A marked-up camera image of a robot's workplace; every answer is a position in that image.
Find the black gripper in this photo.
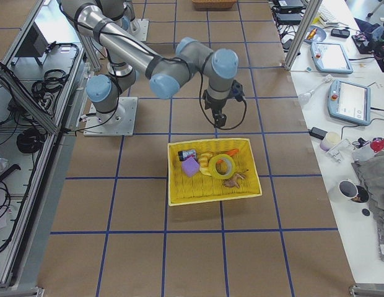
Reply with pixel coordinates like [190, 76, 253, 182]
[203, 80, 244, 127]

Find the yellow tape roll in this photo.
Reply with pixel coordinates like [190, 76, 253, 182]
[209, 154, 236, 179]

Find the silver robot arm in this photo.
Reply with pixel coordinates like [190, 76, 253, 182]
[59, 1, 245, 129]
[121, 0, 141, 36]

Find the orange toy carrot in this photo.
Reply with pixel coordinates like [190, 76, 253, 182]
[216, 148, 239, 164]

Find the toy croissant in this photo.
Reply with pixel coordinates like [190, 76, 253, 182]
[198, 152, 213, 176]

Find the black cylindrical can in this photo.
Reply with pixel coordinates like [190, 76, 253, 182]
[177, 149, 197, 161]

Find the yellow woven basket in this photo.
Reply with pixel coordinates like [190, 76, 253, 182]
[167, 138, 262, 206]

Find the purple foam cube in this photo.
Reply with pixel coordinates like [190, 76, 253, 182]
[181, 157, 199, 178]

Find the brown toy lion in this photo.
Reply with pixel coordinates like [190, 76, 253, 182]
[222, 169, 249, 188]

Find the black power adapter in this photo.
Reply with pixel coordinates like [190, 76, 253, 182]
[308, 127, 328, 140]

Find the lavender white cup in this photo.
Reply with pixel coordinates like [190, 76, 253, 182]
[320, 132, 341, 151]

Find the brown wicker basket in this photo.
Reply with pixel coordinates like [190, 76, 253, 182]
[191, 0, 237, 10]

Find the far teach pendant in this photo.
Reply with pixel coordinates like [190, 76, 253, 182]
[310, 42, 354, 74]

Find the teach pendant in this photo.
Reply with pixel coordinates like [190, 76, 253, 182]
[310, 42, 354, 74]
[327, 79, 371, 126]

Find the brass cylinder tool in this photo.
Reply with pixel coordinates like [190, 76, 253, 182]
[306, 28, 317, 40]

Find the near teach pendant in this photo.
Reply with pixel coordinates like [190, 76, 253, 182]
[327, 79, 371, 126]

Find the blue plate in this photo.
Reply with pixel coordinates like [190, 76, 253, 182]
[304, 25, 327, 43]

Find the red round object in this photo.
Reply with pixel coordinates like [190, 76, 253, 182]
[370, 137, 384, 153]

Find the grey cloth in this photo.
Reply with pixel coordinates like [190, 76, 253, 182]
[352, 154, 384, 261]

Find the black monitor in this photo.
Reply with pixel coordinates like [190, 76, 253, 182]
[11, 22, 49, 66]

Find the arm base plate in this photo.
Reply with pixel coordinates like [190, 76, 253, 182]
[83, 97, 138, 137]
[123, 18, 149, 43]

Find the aluminium frame post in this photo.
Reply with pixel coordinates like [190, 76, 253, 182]
[284, 0, 322, 71]

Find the coiled black cable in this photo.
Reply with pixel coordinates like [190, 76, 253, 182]
[15, 126, 44, 155]

